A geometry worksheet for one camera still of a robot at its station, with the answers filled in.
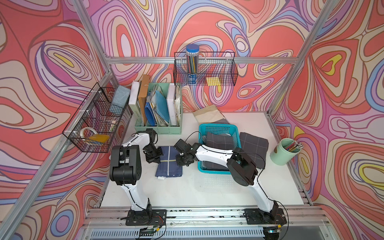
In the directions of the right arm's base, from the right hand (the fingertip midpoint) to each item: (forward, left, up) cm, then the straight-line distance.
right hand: (180, 165), depth 92 cm
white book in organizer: (+29, +26, +32) cm, 50 cm away
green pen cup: (0, -59, +14) cm, 61 cm away
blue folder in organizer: (+33, +12, +20) cm, 40 cm away
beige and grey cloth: (+42, -23, +1) cm, 48 cm away
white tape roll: (+6, +42, +33) cm, 54 cm away
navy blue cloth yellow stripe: (-1, +8, +1) cm, 8 cm away
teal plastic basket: (+21, -36, +8) cm, 42 cm away
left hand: (+3, +12, +2) cm, 12 cm away
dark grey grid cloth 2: (+10, -50, +1) cm, 51 cm away
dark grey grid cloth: (+15, -27, +4) cm, 31 cm away
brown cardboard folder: (+30, +20, +34) cm, 49 cm away
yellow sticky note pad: (+39, -22, +35) cm, 57 cm away
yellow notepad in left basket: (+4, +40, +26) cm, 48 cm away
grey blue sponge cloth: (+24, +31, +35) cm, 53 cm away
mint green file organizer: (+39, +4, +28) cm, 48 cm away
